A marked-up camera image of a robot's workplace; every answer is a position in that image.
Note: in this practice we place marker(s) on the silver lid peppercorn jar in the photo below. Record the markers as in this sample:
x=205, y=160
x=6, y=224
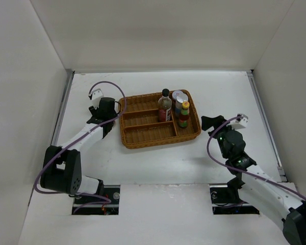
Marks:
x=180, y=98

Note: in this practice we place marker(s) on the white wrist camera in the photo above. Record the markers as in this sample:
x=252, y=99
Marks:
x=96, y=94
x=241, y=122

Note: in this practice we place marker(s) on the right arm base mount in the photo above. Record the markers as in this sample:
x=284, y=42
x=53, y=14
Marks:
x=225, y=199

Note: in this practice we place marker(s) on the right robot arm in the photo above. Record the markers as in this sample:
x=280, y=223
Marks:
x=282, y=205

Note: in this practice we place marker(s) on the brown wicker divided basket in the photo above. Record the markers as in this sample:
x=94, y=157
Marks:
x=140, y=126

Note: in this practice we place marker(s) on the yellow cap chili sauce bottle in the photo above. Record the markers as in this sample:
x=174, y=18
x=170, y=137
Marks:
x=184, y=115

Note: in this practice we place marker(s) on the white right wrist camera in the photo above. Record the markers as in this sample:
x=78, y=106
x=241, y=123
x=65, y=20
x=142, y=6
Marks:
x=241, y=122

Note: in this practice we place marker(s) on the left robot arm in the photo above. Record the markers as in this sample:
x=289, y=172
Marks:
x=62, y=167

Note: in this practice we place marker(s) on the black cap clear vinegar bottle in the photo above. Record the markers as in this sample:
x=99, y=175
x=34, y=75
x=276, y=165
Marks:
x=165, y=104

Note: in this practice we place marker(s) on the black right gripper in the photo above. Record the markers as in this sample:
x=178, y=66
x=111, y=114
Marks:
x=207, y=122

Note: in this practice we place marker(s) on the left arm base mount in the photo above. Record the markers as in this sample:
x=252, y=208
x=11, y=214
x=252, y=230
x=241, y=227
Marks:
x=86, y=205

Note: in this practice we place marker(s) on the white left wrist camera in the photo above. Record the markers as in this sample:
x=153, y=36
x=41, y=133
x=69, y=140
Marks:
x=96, y=94

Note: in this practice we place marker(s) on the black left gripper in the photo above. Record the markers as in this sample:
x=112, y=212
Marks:
x=94, y=111

